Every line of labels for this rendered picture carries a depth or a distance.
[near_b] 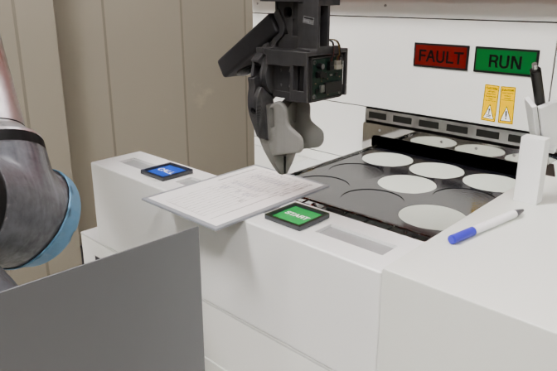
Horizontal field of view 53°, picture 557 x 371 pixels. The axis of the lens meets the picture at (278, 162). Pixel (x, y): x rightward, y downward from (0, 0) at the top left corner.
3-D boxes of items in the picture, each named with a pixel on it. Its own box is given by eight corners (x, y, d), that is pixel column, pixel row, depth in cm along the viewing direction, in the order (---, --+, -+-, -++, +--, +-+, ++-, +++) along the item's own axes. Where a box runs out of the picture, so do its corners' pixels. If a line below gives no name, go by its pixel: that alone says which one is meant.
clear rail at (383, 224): (260, 189, 99) (260, 181, 99) (462, 253, 75) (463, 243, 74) (255, 190, 98) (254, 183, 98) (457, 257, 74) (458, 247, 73)
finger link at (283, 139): (295, 188, 62) (296, 106, 60) (257, 177, 66) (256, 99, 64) (312, 181, 65) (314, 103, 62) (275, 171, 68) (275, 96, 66)
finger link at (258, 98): (258, 142, 63) (256, 63, 60) (248, 139, 64) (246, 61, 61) (286, 134, 66) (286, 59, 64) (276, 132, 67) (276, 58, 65)
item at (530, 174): (525, 188, 77) (538, 91, 73) (555, 195, 74) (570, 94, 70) (507, 199, 72) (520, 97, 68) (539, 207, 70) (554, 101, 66)
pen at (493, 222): (519, 204, 68) (447, 233, 60) (527, 207, 67) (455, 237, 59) (518, 213, 68) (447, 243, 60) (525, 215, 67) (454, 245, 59)
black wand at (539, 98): (539, 67, 63) (543, 60, 64) (526, 66, 64) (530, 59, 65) (554, 180, 76) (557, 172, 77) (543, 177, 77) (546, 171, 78)
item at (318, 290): (144, 225, 101) (139, 150, 97) (419, 353, 65) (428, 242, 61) (97, 241, 95) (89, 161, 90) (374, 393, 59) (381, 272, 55)
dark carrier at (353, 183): (378, 150, 122) (378, 146, 122) (542, 185, 100) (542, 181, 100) (268, 188, 98) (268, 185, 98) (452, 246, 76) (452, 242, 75)
